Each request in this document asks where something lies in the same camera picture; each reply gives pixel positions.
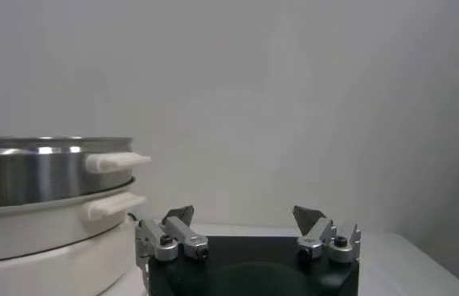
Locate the perforated steel steamer basket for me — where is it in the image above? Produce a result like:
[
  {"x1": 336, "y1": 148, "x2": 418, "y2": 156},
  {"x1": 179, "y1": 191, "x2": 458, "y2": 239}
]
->
[{"x1": 0, "y1": 136, "x2": 153, "y2": 210}]

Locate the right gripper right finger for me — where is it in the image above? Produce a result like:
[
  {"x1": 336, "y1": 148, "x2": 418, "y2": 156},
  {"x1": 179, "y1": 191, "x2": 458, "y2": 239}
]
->
[{"x1": 292, "y1": 205, "x2": 362, "y2": 265}]

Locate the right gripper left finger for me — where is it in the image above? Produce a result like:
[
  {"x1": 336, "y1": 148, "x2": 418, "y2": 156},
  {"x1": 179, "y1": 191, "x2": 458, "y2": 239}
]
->
[{"x1": 135, "y1": 204, "x2": 210, "y2": 269}]

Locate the white electric cooker pot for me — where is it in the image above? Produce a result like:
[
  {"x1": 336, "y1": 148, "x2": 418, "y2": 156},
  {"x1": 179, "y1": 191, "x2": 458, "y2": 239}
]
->
[{"x1": 0, "y1": 176, "x2": 148, "y2": 296}]

